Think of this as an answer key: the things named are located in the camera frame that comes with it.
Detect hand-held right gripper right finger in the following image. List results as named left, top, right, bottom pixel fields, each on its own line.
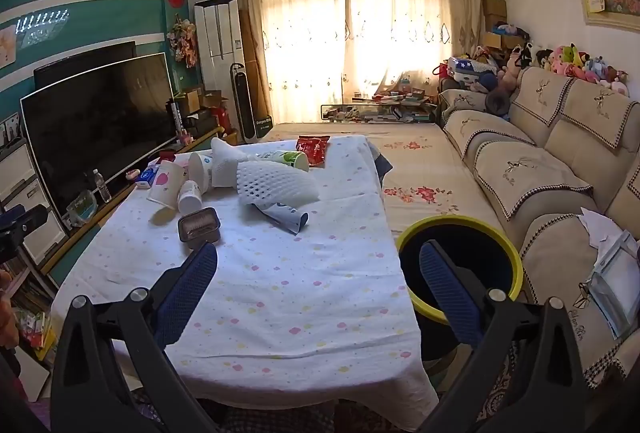
left=419, top=240, right=588, bottom=433

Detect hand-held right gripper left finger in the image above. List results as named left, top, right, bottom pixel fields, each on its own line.
left=50, top=242, right=221, bottom=433

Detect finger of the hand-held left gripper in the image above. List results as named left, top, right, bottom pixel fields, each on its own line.
left=0, top=204, right=49, bottom=238

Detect yellow-rimmed black trash bin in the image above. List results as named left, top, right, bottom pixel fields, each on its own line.
left=395, top=215, right=524, bottom=364

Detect dark plastic tray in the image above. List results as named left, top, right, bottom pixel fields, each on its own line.
left=177, top=207, right=222, bottom=247

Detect small white bottle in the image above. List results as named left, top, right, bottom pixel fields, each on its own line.
left=177, top=180, right=204, bottom=217

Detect white paper cup pink print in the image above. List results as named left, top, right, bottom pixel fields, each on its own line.
left=146, top=161, right=187, bottom=210

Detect tall white printed cup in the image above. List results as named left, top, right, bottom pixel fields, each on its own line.
left=187, top=152, right=216, bottom=188

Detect blue and white wrapper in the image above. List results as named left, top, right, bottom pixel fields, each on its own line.
left=256, top=200, right=310, bottom=235

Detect white tissue wad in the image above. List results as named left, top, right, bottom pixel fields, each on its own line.
left=210, top=138, right=262, bottom=188

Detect white mesh foam net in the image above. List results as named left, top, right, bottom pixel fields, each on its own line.
left=235, top=160, right=321, bottom=208

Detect green and white cup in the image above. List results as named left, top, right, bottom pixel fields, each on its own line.
left=257, top=150, right=311, bottom=172

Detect red snack packet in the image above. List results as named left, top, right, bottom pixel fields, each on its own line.
left=296, top=135, right=331, bottom=167

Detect person's left hand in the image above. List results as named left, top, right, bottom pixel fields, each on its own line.
left=0, top=270, right=20, bottom=350

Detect clear water bottle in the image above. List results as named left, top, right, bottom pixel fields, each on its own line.
left=92, top=169, right=112, bottom=204

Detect large flat television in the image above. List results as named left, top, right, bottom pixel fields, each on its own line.
left=20, top=53, right=177, bottom=220

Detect blue tissue packet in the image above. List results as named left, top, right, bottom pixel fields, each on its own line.
left=137, top=165, right=162, bottom=188

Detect floral bed sheet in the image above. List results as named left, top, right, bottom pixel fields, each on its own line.
left=262, top=122, right=482, bottom=240

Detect dark blue cloth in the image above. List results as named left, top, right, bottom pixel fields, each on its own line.
left=369, top=142, right=394, bottom=188

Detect smaller flat television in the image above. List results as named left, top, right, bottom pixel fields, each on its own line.
left=34, top=41, right=137, bottom=90

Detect clear plastic pouch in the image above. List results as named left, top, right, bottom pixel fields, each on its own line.
left=584, top=235, right=640, bottom=340

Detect beige sofa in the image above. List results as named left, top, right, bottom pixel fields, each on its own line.
left=437, top=65, right=640, bottom=394

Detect white papers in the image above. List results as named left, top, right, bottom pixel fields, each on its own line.
left=577, top=208, right=637, bottom=260

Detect open cardboard boxes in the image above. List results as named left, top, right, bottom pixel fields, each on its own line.
left=174, top=88, right=222, bottom=124

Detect dark round cushion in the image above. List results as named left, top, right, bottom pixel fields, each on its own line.
left=485, top=90, right=511, bottom=117

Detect cluttered glass coffee table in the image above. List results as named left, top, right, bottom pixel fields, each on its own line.
left=320, top=94, right=442, bottom=124

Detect tower fan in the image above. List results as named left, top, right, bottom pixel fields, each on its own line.
left=230, top=63, right=259, bottom=144

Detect blue star-patterned bag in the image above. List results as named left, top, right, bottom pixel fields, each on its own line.
left=446, top=56, right=490, bottom=84

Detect pink plush bear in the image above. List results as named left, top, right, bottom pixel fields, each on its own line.
left=497, top=55, right=524, bottom=92

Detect artificial flower bunch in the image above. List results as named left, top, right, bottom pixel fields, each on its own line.
left=167, top=15, right=199, bottom=70

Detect white refrigerator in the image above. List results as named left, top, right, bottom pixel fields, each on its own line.
left=194, top=0, right=248, bottom=144

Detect row of plush toys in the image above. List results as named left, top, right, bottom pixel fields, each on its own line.
left=530, top=43, right=632, bottom=96

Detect stack of cardboard boxes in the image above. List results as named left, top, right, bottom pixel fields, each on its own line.
left=482, top=0, right=509, bottom=50

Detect cream embroidered curtains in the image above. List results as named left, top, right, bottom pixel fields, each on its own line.
left=234, top=0, right=487, bottom=124

